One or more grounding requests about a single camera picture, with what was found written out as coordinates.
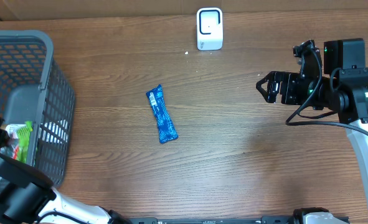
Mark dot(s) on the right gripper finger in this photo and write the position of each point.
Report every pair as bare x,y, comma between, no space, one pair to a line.
270,80
268,89

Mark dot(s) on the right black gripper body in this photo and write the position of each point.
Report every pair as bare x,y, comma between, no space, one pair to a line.
296,89

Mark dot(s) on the blue snack bar wrapper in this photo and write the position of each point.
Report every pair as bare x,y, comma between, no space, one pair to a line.
165,125

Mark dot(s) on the green snack bag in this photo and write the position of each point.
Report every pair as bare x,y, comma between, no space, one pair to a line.
17,144

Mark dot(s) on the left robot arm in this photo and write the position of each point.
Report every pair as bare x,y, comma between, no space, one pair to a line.
28,196

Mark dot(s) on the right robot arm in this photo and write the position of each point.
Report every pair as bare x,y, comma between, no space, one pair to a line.
331,89

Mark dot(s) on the grey plastic basket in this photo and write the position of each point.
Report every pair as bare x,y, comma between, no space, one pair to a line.
33,88

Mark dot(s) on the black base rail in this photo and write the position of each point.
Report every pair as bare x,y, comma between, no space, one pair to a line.
299,216

